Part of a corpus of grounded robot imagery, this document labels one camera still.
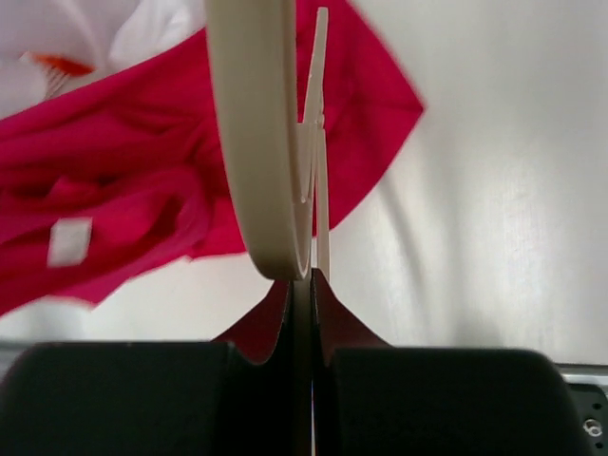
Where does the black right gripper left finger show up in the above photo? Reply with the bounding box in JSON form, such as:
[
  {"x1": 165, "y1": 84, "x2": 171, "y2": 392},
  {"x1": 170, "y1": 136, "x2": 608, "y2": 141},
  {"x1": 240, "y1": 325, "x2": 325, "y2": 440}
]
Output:
[{"x1": 1, "y1": 282, "x2": 293, "y2": 455}]

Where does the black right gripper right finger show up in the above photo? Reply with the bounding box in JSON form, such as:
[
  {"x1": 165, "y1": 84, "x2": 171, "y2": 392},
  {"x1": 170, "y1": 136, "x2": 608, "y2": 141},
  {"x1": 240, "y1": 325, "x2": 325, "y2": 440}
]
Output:
[{"x1": 312, "y1": 271, "x2": 592, "y2": 455}]

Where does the cream hanger of crimson shirt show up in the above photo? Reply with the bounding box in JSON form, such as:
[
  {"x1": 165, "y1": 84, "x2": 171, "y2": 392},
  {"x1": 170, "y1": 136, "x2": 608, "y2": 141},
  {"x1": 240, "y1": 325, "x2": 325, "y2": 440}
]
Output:
[{"x1": 205, "y1": 1, "x2": 329, "y2": 280}]

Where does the crimson t shirt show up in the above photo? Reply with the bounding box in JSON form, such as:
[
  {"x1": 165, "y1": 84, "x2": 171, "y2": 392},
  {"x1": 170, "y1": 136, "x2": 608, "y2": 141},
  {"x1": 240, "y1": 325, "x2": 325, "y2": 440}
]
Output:
[{"x1": 1, "y1": 1, "x2": 423, "y2": 313}]

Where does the orange t shirt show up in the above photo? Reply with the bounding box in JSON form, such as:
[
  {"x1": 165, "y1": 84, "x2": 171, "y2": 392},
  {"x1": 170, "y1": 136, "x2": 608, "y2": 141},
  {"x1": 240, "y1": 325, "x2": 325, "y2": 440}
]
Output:
[{"x1": 28, "y1": 53, "x2": 95, "y2": 77}]

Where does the pale pink t shirt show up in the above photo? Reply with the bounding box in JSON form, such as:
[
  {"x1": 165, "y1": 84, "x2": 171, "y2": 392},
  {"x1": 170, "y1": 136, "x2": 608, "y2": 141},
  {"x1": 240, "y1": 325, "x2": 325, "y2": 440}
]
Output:
[{"x1": 1, "y1": 1, "x2": 206, "y2": 118}]

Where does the white plastic basket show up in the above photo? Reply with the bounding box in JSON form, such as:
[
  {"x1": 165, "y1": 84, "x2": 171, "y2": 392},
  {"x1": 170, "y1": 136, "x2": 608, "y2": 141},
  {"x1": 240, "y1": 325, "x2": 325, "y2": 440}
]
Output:
[{"x1": 44, "y1": 69, "x2": 105, "y2": 100}]

